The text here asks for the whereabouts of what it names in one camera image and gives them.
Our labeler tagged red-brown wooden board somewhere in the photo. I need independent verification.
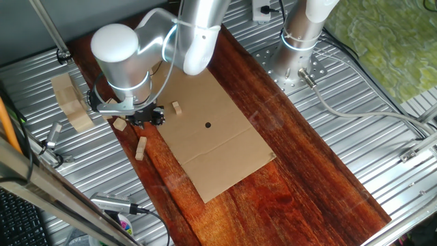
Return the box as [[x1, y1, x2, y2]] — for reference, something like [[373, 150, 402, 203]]
[[66, 13, 393, 246]]

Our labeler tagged black camera cable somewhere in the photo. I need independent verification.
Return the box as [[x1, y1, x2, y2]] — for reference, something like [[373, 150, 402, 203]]
[[129, 204, 171, 246]]

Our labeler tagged metal stand pole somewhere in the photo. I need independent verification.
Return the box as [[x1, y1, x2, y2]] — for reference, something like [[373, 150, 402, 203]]
[[29, 0, 74, 66]]

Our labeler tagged large wooden block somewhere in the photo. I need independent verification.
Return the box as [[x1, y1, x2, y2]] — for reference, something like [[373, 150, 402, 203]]
[[51, 72, 76, 96], [54, 87, 83, 107], [66, 111, 96, 133], [60, 99, 89, 118]]

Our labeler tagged silver wrist bracket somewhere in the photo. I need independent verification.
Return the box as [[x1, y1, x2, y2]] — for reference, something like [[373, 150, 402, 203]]
[[96, 98, 136, 115]]

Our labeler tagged aluminium profile bar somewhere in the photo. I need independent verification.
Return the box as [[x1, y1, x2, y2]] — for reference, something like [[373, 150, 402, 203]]
[[399, 102, 437, 163]]

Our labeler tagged aluminium robot mounting plate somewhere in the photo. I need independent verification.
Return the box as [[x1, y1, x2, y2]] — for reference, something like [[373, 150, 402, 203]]
[[252, 42, 328, 96]]

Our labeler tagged black keyboard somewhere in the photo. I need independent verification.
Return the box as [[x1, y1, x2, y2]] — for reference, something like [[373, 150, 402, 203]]
[[0, 187, 52, 246]]

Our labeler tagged brown cardboard sheet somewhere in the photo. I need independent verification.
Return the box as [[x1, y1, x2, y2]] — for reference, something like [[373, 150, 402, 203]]
[[150, 61, 277, 204]]

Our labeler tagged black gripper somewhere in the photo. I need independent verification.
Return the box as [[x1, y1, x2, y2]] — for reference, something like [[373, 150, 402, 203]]
[[126, 105, 167, 130]]

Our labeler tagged metal frame bar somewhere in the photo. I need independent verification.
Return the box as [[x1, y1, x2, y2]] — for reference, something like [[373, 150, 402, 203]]
[[0, 135, 141, 246]]

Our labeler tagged black power plug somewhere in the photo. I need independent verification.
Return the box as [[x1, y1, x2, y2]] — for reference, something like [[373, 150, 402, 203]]
[[259, 5, 281, 15]]

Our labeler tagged orange pole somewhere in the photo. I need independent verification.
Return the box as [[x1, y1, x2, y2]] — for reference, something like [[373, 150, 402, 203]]
[[0, 95, 23, 154]]

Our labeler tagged silver camera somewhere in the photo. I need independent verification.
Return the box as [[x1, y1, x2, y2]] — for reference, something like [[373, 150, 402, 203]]
[[89, 192, 139, 215], [44, 122, 64, 150]]

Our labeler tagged gray cable with metal connector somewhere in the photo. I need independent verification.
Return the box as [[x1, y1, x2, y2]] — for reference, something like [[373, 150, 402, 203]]
[[297, 67, 437, 136]]

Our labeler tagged black wrist-mounted device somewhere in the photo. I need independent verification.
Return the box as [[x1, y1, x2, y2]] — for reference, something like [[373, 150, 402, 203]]
[[87, 89, 102, 112]]

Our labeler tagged white power strip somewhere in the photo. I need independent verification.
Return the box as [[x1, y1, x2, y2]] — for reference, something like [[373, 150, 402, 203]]
[[251, 0, 272, 25]]

